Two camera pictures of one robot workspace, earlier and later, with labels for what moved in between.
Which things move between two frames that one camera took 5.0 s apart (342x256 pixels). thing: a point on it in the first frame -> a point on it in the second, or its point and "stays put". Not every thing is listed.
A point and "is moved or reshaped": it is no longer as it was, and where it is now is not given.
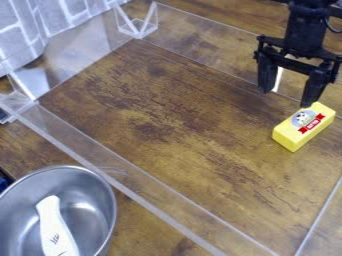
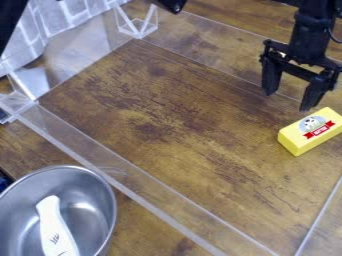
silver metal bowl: x=86 y=203 stays put
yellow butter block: x=301 y=126 is moved or reshaped
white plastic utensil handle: x=57 y=239 stays put
